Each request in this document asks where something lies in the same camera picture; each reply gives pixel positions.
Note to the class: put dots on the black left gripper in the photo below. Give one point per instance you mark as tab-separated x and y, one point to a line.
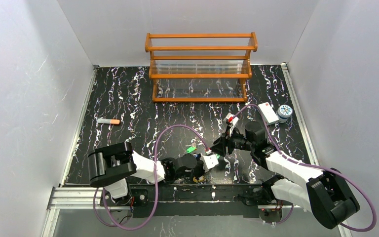
196	170

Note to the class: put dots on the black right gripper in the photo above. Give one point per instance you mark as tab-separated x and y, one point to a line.
224	143

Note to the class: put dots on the cluster of tagged keys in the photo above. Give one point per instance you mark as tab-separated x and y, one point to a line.
199	179

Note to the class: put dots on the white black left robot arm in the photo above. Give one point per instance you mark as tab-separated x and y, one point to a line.
109	167

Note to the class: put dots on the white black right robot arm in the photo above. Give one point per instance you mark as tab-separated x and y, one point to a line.
324	193

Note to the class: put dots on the green key tag far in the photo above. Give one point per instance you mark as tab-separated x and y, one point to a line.
191	148

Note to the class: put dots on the white rectangular box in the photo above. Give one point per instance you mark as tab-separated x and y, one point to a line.
268	113

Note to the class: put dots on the blue white round tin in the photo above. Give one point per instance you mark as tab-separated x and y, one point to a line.
284	112

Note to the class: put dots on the orange wooden shelf rack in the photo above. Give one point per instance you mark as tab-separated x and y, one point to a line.
200	67

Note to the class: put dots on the orange grey marker pen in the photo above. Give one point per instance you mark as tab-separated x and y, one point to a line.
108	121

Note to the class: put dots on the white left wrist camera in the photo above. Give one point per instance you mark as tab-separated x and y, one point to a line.
209	161

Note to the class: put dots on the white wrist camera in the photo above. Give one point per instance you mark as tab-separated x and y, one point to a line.
231	121
209	161

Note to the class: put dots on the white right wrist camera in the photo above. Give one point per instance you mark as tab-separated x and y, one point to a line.
231	121

